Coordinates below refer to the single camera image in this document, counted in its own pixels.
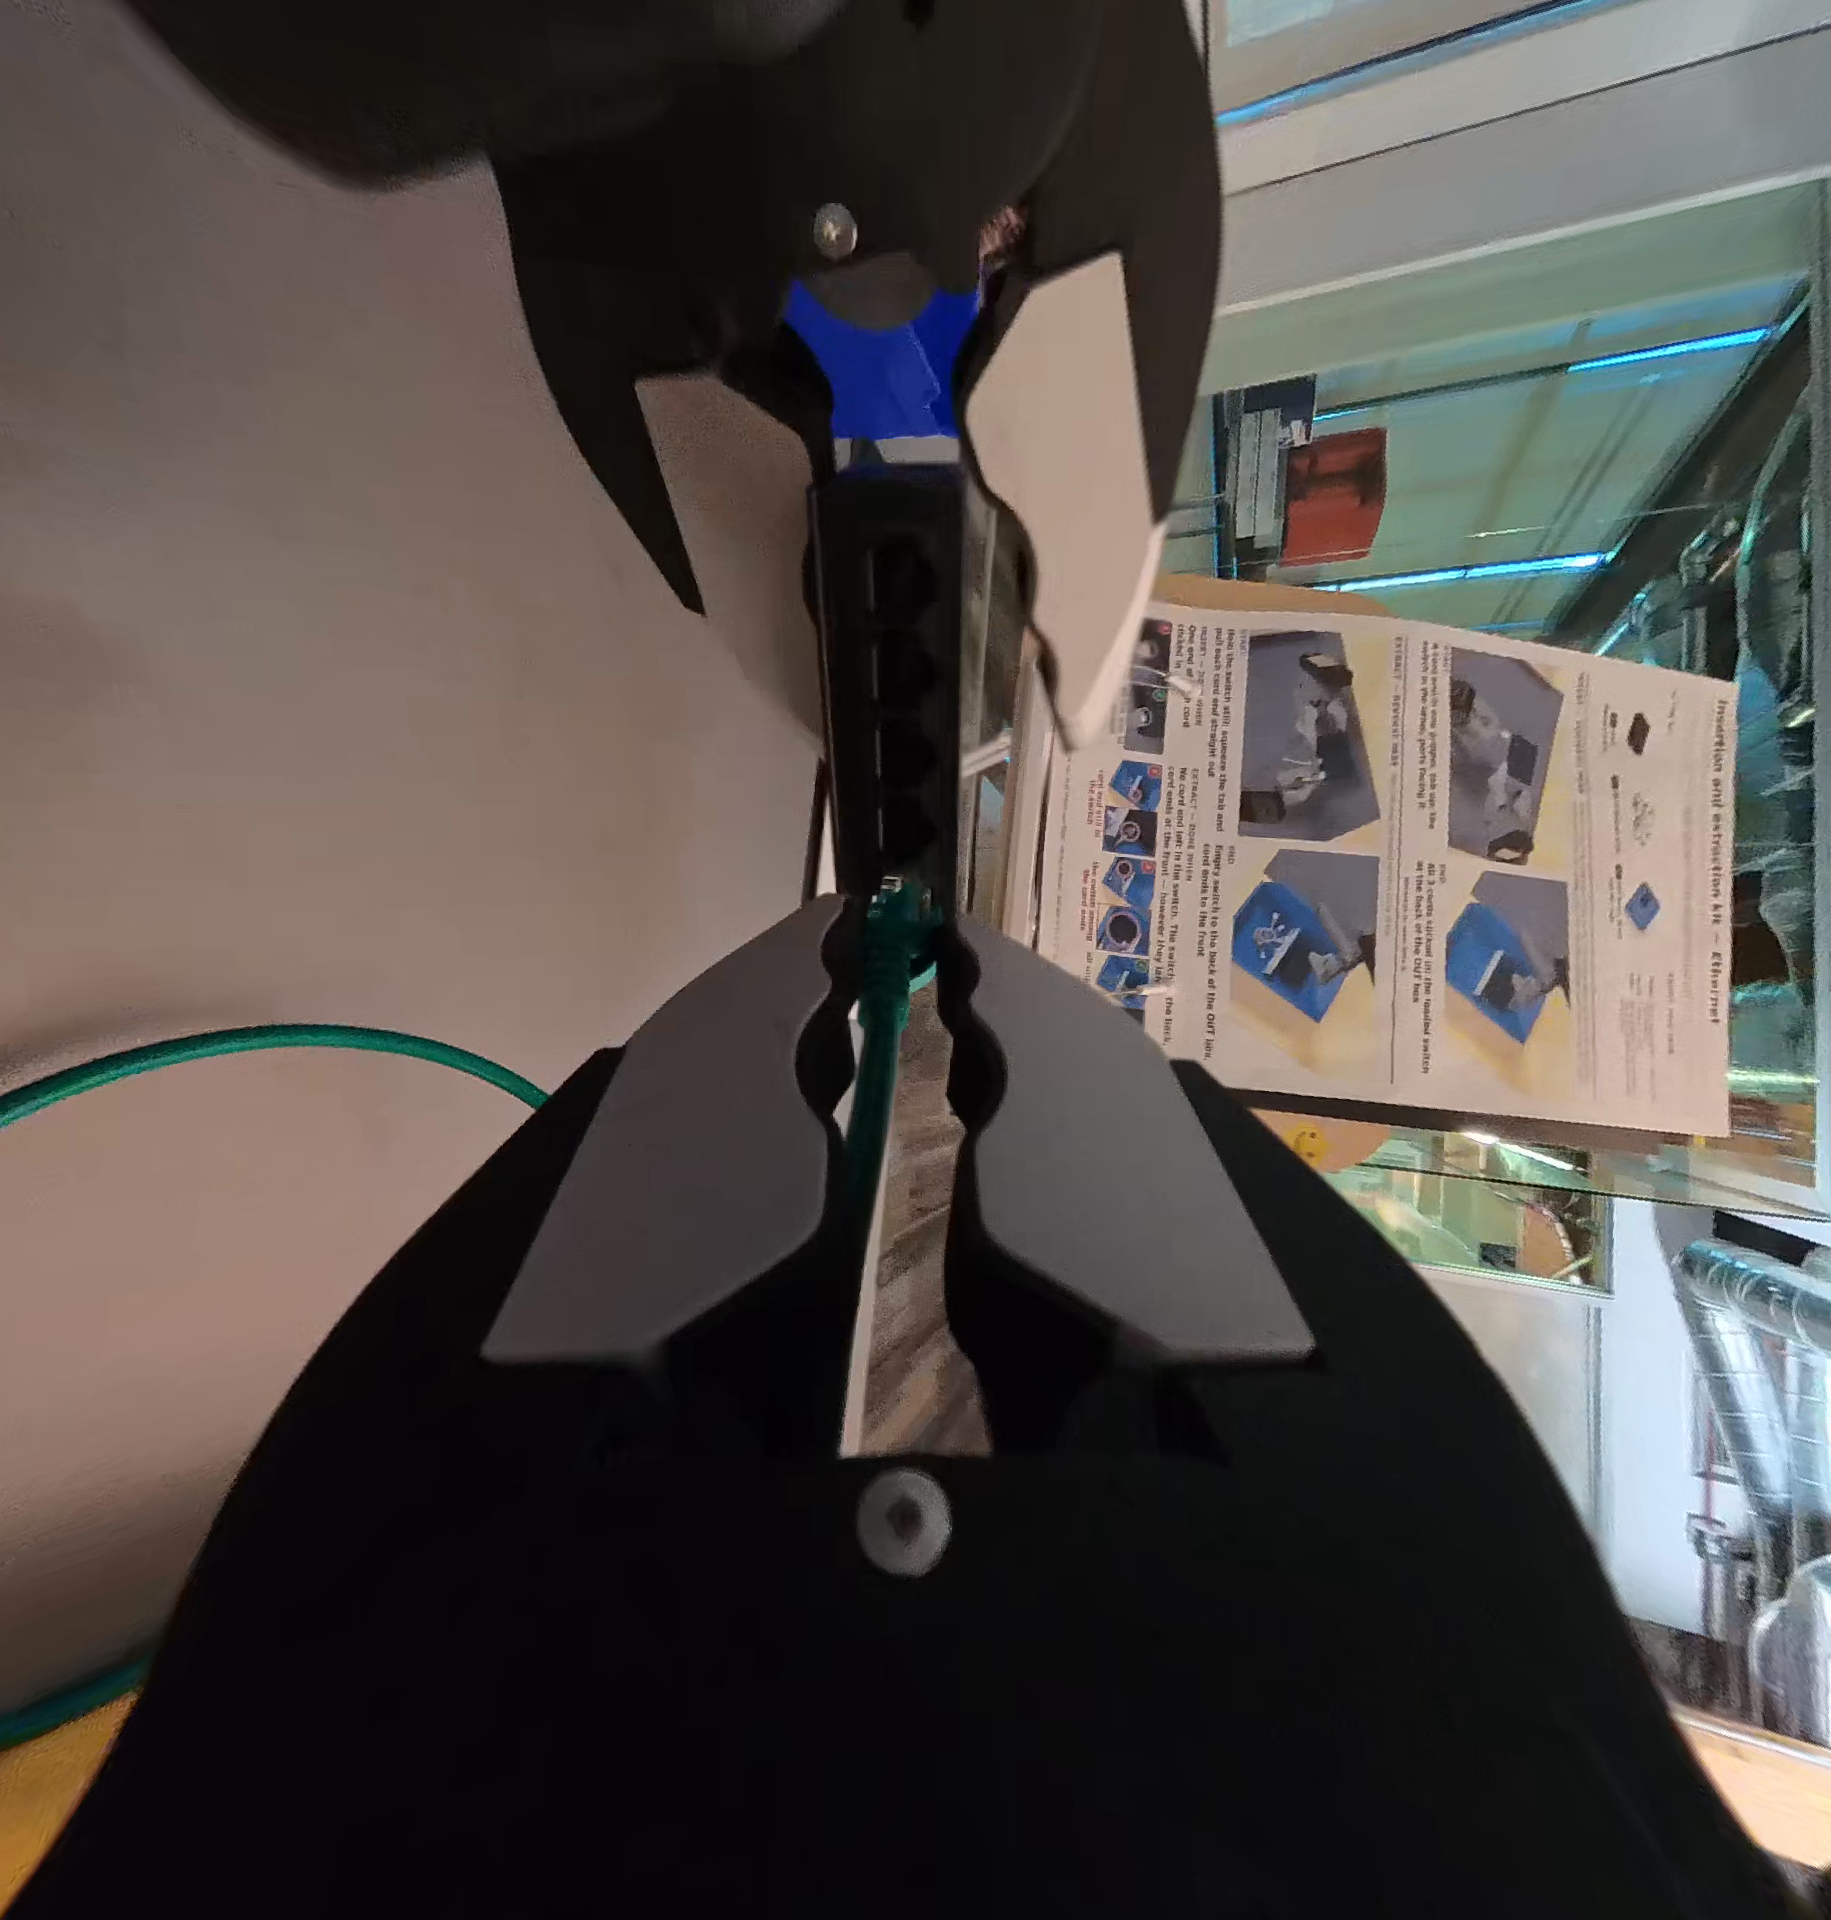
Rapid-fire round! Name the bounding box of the silver ventilation duct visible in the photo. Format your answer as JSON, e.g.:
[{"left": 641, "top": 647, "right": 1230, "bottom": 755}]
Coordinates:
[{"left": 1673, "top": 1240, "right": 1831, "bottom": 1728}]

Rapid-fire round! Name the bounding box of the green ethernet cable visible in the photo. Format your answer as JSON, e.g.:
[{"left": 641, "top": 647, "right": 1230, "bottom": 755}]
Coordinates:
[{"left": 0, "top": 878, "right": 946, "bottom": 1771}]

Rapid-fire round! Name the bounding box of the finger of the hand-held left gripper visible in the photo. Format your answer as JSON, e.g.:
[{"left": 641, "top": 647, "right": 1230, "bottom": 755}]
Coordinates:
[
  {"left": 959, "top": 242, "right": 1184, "bottom": 755},
  {"left": 634, "top": 364, "right": 831, "bottom": 751}
]

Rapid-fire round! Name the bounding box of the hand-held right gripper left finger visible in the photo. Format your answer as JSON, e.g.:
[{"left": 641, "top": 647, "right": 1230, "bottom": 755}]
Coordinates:
[{"left": 479, "top": 894, "right": 866, "bottom": 1370}]

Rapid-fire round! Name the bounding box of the orange machine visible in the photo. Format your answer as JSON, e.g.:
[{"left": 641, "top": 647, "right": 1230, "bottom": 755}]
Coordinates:
[{"left": 1282, "top": 425, "right": 1387, "bottom": 570}]

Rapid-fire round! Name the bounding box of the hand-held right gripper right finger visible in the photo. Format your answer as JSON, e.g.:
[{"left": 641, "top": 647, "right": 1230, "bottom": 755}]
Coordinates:
[{"left": 938, "top": 907, "right": 1324, "bottom": 1365}]

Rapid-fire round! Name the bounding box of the blue plastic bin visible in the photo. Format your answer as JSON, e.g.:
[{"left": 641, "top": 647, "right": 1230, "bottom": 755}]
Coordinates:
[{"left": 778, "top": 277, "right": 990, "bottom": 480}]

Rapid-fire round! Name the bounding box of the printed instruction sheet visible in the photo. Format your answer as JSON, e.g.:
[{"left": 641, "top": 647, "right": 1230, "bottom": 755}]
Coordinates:
[{"left": 1055, "top": 601, "right": 1740, "bottom": 1141}]

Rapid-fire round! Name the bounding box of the black ethernet switch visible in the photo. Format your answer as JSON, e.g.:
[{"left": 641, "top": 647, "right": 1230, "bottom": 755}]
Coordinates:
[{"left": 807, "top": 463, "right": 1006, "bottom": 908}]

